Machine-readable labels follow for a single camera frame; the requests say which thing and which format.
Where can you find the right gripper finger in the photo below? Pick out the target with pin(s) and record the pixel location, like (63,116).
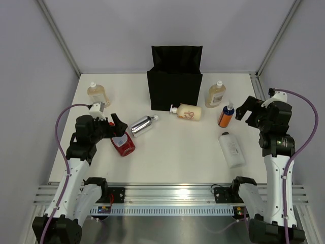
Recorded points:
(251,104)
(250,119)

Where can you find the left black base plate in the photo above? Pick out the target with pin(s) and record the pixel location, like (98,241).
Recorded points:
(116,195)

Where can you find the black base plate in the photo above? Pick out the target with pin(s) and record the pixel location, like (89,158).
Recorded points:
(223,195)
(116,195)

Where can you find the white bottle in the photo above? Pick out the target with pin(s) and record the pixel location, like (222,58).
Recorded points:
(231,150)

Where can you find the orange spray bottle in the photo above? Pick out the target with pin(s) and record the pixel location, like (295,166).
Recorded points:
(226,115)

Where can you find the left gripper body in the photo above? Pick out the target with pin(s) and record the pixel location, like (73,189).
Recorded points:
(102,128)

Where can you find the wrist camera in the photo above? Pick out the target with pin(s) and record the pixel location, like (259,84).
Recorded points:
(274,96)
(96,110)

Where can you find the cream pump lotion bottle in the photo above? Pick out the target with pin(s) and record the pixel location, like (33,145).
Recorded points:
(189,112)

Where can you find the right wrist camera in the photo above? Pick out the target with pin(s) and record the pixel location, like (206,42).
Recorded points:
(274,96)

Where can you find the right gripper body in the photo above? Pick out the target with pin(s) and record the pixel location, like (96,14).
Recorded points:
(259,114)

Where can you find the slotted cable duct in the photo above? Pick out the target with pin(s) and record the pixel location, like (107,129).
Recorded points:
(162,211)

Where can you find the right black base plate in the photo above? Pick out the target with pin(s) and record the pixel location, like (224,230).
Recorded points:
(223,195)

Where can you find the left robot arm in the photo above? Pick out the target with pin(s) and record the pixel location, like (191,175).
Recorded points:
(63,220)

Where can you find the silver metal bottle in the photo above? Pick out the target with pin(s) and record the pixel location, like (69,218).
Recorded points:
(142,125)

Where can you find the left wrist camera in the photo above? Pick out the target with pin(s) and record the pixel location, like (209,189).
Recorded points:
(96,110)

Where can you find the aluminium rail frame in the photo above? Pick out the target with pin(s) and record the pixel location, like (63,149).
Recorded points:
(175,163)

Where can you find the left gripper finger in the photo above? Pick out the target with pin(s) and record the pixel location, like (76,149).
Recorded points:
(117,122)
(118,132)

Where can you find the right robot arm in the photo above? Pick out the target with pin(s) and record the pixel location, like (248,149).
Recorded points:
(273,220)

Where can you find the red dish soap bottle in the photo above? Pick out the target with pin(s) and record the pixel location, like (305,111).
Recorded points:
(124,144)

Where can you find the amber soap bottle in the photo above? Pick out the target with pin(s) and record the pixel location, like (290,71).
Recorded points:
(215,94)
(98,94)

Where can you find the black canvas bag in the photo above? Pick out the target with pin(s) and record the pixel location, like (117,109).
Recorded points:
(175,77)

